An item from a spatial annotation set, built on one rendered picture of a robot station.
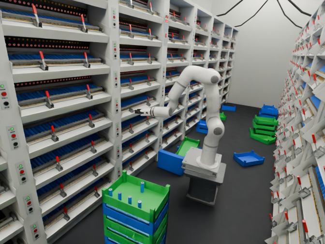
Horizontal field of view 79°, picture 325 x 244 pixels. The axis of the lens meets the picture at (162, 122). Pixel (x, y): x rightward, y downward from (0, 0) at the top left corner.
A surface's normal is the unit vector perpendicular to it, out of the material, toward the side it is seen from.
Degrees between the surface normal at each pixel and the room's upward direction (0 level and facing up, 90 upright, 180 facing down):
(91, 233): 0
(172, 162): 90
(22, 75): 110
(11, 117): 90
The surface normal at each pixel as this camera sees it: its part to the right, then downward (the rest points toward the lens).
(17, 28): 0.79, 0.53
